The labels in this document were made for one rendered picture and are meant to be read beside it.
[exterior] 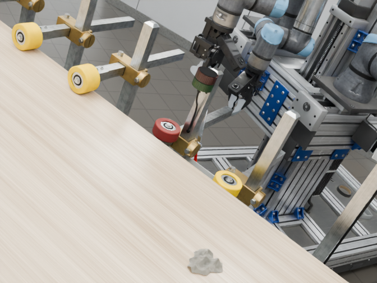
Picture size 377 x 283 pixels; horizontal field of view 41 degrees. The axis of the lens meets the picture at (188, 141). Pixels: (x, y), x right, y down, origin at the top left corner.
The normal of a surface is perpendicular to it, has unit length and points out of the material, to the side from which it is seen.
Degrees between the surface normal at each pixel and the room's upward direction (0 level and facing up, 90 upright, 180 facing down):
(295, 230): 0
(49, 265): 0
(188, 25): 90
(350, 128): 90
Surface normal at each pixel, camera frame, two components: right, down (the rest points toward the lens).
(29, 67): 0.35, -0.79
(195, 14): -0.48, 0.32
